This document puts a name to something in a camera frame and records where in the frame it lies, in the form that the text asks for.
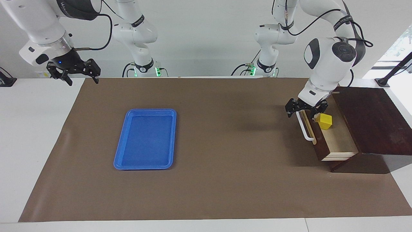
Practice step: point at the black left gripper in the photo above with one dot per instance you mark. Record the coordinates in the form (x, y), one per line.
(309, 107)

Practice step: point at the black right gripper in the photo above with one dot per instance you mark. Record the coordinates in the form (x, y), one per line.
(67, 61)

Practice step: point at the yellow cube block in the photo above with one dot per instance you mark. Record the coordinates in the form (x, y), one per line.
(323, 121)

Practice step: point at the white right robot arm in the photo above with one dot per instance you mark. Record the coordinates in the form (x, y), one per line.
(38, 22)

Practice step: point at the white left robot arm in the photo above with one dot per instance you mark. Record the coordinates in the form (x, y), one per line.
(325, 64)

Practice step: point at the dark wooden drawer cabinet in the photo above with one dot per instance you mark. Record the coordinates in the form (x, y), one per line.
(379, 122)

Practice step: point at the black pole stand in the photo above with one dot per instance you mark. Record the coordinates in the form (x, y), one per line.
(382, 82)

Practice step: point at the brown paper table mat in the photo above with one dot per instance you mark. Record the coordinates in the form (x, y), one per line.
(225, 161)

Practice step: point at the blue plastic tray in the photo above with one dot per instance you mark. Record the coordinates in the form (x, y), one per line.
(146, 138)

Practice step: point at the black desk mount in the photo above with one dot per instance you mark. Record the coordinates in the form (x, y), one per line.
(7, 81)

